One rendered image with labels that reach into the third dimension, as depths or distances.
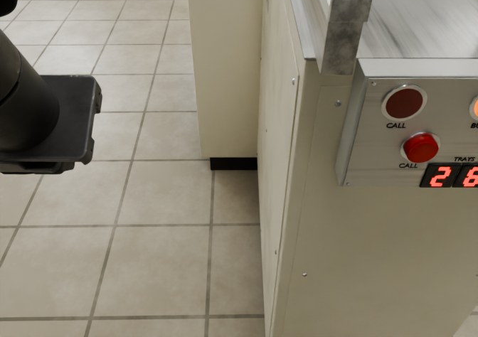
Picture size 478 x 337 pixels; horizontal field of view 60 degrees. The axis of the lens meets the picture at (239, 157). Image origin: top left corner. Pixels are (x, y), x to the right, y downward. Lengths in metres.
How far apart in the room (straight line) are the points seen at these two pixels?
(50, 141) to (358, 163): 0.29
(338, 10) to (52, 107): 0.22
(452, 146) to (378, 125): 0.08
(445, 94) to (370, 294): 0.40
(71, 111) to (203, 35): 0.86
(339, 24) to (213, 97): 0.92
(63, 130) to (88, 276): 0.99
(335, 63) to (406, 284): 0.44
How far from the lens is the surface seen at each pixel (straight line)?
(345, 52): 0.36
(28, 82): 0.28
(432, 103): 0.42
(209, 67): 1.20
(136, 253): 1.28
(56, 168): 0.33
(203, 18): 1.13
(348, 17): 0.34
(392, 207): 0.55
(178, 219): 1.34
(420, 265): 0.68
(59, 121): 0.32
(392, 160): 0.45
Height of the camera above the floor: 1.03
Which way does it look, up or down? 42 degrees down
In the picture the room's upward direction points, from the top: straight up
